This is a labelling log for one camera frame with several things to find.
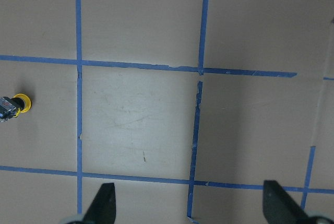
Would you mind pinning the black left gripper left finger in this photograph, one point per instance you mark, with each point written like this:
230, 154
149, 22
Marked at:
103, 206

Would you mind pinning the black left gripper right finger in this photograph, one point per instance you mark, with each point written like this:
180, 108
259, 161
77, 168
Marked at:
279, 206

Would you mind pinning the yellow push button switch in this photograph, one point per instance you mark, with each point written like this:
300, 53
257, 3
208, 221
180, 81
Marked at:
13, 107

